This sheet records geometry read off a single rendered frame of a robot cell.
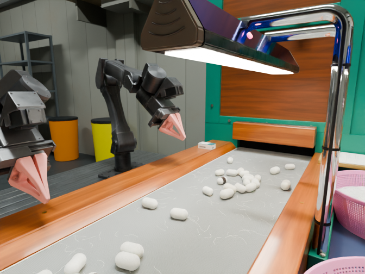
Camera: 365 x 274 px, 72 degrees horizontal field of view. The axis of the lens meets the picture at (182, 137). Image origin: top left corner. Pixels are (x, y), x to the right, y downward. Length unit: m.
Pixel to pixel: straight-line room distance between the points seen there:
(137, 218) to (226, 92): 0.74
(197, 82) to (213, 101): 1.57
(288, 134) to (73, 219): 0.75
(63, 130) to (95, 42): 1.27
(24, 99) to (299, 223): 0.50
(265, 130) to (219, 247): 0.63
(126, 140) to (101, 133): 2.04
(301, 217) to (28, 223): 0.48
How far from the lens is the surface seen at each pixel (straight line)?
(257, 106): 1.08
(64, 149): 3.79
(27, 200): 0.89
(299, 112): 1.04
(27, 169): 0.47
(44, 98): 0.52
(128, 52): 3.19
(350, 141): 1.03
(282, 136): 0.99
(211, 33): 0.30
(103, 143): 3.01
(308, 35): 0.62
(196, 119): 2.72
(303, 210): 0.55
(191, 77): 2.74
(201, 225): 0.51
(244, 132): 1.03
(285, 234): 0.46
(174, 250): 0.44
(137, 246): 0.42
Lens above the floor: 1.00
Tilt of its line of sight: 11 degrees down
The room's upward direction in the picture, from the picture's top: straight up
